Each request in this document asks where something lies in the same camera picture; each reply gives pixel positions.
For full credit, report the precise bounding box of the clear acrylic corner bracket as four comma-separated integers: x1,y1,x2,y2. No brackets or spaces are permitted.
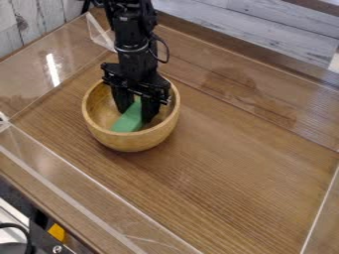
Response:
85,13,115,53

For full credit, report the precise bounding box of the clear acrylic tray wall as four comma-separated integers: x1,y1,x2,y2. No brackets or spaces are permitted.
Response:
0,120,203,254

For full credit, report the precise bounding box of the green rectangular block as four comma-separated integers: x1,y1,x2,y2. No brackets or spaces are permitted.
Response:
110,99,143,133

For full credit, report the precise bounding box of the brown wooden bowl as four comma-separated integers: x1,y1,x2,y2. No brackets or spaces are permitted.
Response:
83,79,182,152

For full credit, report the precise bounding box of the black cable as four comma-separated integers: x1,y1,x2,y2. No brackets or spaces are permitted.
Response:
0,222,38,254

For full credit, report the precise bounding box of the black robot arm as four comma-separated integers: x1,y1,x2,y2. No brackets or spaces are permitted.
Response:
86,0,171,123

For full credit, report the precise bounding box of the yellow label on base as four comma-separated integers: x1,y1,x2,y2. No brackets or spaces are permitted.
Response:
49,223,67,242

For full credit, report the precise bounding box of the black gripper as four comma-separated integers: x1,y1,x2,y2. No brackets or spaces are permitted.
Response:
101,49,171,123

